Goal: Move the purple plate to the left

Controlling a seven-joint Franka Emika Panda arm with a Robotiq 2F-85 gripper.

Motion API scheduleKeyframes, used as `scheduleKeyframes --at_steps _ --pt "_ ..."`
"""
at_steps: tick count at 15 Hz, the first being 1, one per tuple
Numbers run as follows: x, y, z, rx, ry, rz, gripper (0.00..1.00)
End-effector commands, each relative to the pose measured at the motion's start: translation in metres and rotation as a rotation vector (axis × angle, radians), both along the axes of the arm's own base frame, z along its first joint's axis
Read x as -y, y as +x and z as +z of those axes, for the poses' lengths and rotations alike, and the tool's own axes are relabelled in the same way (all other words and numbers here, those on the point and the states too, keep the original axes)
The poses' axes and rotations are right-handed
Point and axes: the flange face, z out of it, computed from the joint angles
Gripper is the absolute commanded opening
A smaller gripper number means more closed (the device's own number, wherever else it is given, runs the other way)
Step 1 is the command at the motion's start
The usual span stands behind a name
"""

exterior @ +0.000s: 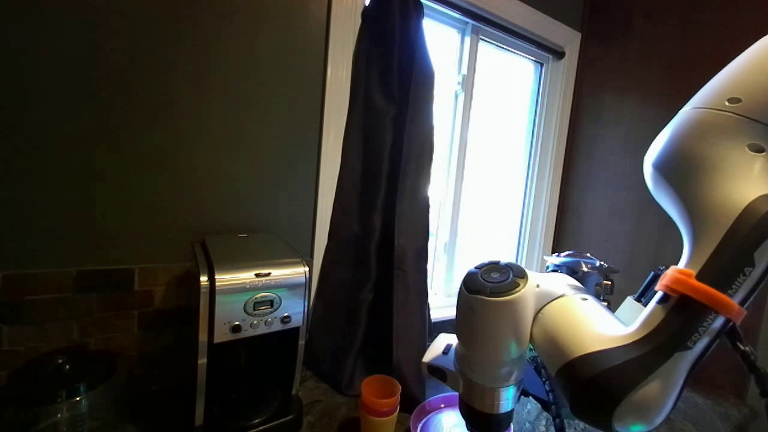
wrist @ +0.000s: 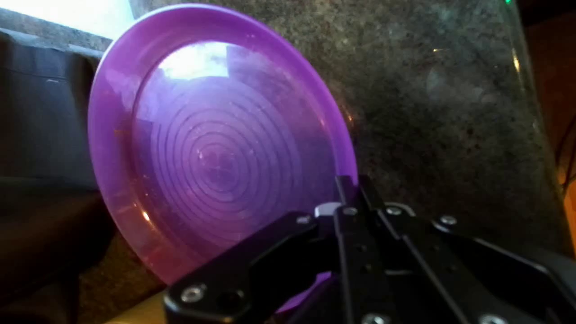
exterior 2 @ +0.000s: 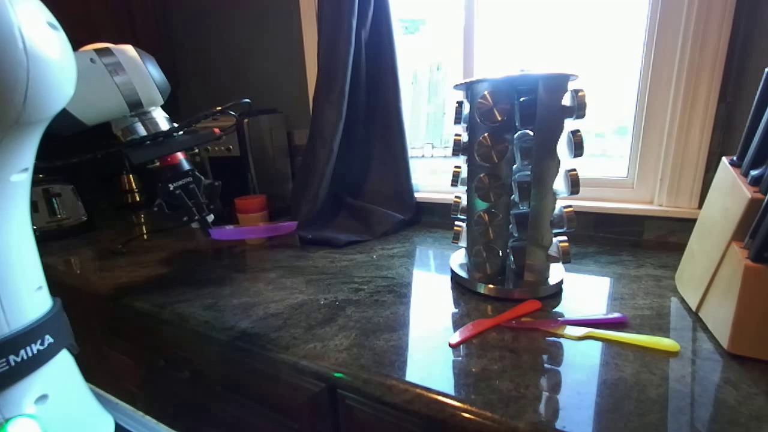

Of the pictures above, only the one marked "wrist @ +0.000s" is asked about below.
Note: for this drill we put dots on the white window frame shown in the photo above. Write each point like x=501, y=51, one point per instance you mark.
x=66, y=11

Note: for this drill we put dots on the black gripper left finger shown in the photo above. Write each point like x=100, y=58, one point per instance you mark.
x=271, y=258

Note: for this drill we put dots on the purple plastic plate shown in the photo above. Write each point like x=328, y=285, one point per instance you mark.
x=222, y=150

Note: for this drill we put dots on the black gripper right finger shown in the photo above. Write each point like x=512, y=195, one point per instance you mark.
x=456, y=271

